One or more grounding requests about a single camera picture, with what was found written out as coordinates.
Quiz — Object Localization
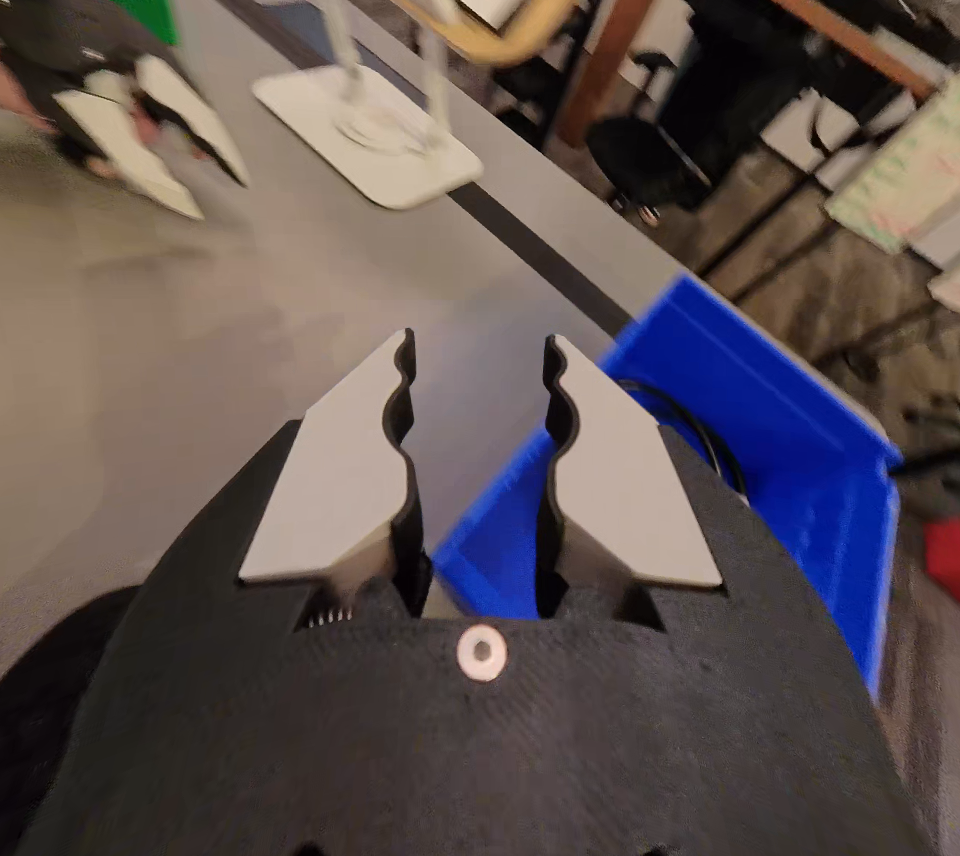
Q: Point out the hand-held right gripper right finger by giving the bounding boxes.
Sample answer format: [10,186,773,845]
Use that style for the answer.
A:
[535,334,723,621]

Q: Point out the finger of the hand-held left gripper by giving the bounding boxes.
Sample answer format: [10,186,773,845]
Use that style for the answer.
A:
[54,89,205,221]
[138,55,250,188]

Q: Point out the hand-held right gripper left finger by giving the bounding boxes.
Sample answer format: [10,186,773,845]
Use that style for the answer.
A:
[238,328,434,619]

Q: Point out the blue plastic bin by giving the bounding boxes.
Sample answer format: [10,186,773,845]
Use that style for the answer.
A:
[431,273,903,703]

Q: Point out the person's left hand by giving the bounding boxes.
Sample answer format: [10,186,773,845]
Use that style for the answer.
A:
[0,62,60,134]

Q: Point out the white document stand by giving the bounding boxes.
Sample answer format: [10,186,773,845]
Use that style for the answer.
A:
[251,0,485,211]

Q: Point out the black office chair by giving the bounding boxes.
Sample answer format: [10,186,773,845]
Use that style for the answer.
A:
[585,49,714,227]

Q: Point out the white marked board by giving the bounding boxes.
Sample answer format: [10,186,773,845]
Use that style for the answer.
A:
[825,76,960,256]

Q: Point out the brown wooden desk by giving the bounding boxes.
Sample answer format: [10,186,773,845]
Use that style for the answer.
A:
[553,0,942,148]

